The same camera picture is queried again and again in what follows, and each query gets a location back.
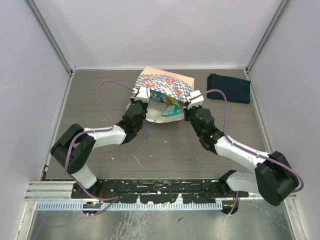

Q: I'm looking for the teal Fox's blossom candy bag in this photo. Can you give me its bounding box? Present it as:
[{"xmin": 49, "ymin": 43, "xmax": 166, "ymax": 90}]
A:
[{"xmin": 161, "ymin": 104, "xmax": 184, "ymax": 118}]

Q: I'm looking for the blue checkered paper bag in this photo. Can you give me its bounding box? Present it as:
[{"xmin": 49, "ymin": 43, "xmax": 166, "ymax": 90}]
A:
[{"xmin": 133, "ymin": 66, "xmax": 195, "ymax": 124}]

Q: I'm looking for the green Fox's spring tea candy bag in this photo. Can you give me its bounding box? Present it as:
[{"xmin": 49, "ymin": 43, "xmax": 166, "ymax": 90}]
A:
[{"xmin": 162, "ymin": 95, "xmax": 179, "ymax": 105}]

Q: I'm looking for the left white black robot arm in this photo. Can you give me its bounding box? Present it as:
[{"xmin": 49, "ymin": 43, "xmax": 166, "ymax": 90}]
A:
[{"xmin": 50, "ymin": 100, "xmax": 148, "ymax": 200}]

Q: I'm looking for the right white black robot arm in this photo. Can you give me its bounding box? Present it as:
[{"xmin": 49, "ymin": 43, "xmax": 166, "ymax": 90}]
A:
[{"xmin": 183, "ymin": 106, "xmax": 303, "ymax": 206}]

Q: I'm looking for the dark navy folded cloth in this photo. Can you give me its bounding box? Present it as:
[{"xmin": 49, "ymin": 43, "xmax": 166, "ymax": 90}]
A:
[{"xmin": 206, "ymin": 73, "xmax": 251, "ymax": 104}]

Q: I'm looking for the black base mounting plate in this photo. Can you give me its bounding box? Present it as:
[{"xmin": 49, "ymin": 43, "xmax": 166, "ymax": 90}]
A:
[{"xmin": 71, "ymin": 178, "xmax": 250, "ymax": 204}]

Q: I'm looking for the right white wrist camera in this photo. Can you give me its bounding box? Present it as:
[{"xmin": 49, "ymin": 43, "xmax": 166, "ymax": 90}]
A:
[{"xmin": 186, "ymin": 90, "xmax": 204, "ymax": 110}]

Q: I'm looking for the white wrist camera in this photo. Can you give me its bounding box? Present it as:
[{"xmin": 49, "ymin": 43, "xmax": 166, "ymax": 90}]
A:
[
  {"xmin": 132, "ymin": 86, "xmax": 151, "ymax": 104},
  {"xmin": 186, "ymin": 90, "xmax": 204, "ymax": 110}
]

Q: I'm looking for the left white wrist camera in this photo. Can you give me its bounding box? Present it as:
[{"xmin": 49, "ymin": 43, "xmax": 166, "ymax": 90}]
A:
[{"xmin": 132, "ymin": 86, "xmax": 151, "ymax": 104}]

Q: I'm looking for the slotted grey cable duct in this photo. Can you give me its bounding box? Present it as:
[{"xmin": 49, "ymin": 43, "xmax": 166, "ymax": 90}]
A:
[{"xmin": 35, "ymin": 200, "xmax": 223, "ymax": 212}]

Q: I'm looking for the aluminium front rail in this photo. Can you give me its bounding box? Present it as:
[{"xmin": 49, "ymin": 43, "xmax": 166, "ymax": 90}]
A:
[{"xmin": 24, "ymin": 178, "xmax": 297, "ymax": 201}]

